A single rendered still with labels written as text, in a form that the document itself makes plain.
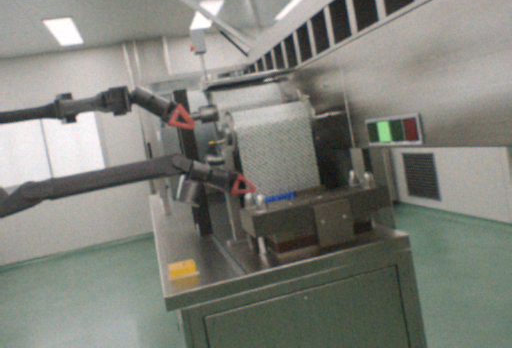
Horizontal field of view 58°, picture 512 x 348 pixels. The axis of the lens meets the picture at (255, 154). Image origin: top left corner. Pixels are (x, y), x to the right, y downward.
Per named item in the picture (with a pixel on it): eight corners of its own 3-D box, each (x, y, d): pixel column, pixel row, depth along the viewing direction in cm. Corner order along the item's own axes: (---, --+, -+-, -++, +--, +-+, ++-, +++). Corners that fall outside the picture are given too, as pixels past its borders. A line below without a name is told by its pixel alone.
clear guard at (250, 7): (169, -13, 227) (170, -14, 227) (253, 46, 237) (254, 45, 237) (191, -147, 125) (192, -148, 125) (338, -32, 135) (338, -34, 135)
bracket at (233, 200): (226, 244, 152) (208, 151, 150) (245, 239, 153) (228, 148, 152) (228, 247, 147) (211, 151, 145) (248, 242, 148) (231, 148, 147)
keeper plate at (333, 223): (318, 246, 125) (311, 206, 125) (351, 237, 128) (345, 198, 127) (321, 248, 123) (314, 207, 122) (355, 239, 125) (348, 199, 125)
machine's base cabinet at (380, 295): (174, 309, 360) (153, 200, 355) (253, 288, 375) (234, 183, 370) (241, 645, 115) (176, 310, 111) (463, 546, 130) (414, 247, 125)
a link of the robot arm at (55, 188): (19, 181, 116) (24, 186, 126) (23, 203, 115) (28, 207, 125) (186, 149, 132) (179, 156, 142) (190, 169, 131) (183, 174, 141)
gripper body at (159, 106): (166, 121, 137) (143, 108, 135) (164, 123, 147) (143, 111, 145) (176, 102, 137) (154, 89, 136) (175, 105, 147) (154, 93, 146)
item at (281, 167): (250, 209, 142) (239, 149, 141) (321, 193, 147) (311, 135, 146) (250, 209, 141) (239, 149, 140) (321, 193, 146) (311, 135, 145)
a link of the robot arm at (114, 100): (56, 125, 166) (50, 95, 165) (72, 123, 170) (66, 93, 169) (115, 118, 136) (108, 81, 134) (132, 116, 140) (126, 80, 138)
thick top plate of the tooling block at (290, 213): (242, 228, 137) (238, 208, 136) (365, 200, 146) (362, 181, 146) (255, 238, 121) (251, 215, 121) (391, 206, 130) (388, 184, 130)
